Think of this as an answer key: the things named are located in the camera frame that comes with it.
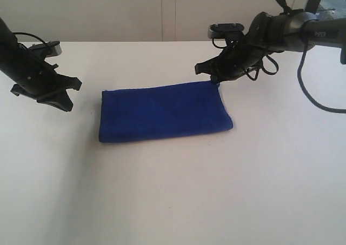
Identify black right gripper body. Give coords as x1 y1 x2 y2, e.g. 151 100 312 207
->
216 39 268 81

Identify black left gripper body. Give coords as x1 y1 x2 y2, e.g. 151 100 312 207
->
1 43 60 103

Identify blue terry towel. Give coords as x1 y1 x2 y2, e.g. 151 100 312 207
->
98 81 234 143

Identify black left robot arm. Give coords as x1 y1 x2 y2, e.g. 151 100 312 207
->
1 20 82 112

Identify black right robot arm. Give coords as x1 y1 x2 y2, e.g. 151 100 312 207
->
195 12 345 83

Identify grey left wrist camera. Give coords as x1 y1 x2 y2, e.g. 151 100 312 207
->
29 41 62 59

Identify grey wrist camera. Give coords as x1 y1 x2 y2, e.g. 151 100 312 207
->
29 41 62 59
208 23 244 41

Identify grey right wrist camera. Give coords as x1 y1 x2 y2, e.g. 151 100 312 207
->
208 23 244 41

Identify black right camera cable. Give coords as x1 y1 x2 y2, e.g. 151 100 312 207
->
210 0 346 114

